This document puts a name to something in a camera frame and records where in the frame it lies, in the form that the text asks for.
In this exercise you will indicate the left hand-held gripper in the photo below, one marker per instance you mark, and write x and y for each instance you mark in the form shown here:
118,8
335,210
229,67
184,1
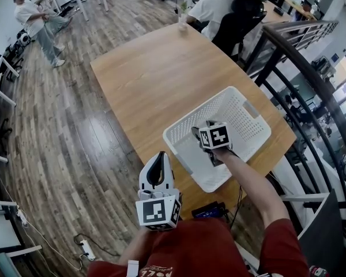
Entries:
155,212

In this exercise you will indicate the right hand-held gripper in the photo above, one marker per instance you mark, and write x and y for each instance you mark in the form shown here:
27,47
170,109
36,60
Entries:
214,136

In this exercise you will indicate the white perforated plastic basket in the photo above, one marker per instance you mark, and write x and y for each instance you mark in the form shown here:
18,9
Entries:
239,117

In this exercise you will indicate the person's right forearm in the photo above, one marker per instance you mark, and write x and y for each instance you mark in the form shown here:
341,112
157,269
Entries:
248,189

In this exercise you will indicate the person's left forearm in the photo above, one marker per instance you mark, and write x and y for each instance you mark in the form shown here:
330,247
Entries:
132,247

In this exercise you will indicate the black device with blue screen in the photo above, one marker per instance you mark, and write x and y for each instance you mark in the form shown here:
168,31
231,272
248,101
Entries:
207,211

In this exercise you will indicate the wooden table with white legs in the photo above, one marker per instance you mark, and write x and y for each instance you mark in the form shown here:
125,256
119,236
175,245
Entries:
161,82

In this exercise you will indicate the person's red shirt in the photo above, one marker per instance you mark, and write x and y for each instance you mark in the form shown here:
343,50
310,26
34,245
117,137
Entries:
204,250

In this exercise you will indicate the white power strip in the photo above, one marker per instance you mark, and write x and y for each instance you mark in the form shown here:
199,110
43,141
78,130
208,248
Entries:
88,250

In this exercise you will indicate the black mesh office chair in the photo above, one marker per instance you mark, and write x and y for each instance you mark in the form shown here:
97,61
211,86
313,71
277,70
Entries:
239,30

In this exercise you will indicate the small glass vase with plant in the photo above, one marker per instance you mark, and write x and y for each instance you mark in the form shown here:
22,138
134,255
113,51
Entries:
183,24

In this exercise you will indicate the black stair railing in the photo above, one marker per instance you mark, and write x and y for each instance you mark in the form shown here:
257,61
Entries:
305,65

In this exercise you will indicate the long wooden desk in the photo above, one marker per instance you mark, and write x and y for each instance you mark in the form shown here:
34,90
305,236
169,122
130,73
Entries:
291,4

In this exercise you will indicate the dark grey desk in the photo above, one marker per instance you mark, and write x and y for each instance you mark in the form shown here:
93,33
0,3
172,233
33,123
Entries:
325,235

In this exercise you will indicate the clear bottle with red label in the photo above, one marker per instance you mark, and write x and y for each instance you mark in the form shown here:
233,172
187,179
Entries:
318,271

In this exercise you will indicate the white round device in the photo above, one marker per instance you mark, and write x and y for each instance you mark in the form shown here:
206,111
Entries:
24,37

